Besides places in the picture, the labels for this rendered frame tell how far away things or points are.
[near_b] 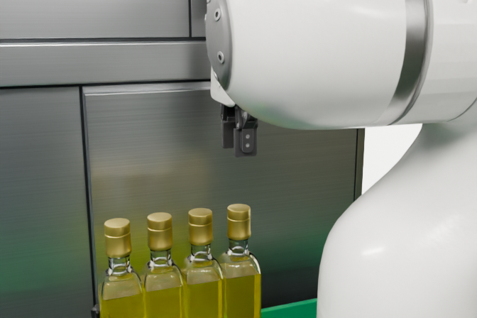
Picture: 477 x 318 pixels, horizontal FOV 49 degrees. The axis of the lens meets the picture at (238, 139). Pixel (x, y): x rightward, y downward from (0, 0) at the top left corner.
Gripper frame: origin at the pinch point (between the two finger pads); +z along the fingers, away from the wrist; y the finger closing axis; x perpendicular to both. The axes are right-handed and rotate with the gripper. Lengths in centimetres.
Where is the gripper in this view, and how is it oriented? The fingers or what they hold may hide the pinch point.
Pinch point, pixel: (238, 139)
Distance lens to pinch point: 73.8
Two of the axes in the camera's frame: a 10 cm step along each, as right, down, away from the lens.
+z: 0.0, 9.8, 2.2
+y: 3.3, 2.0, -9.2
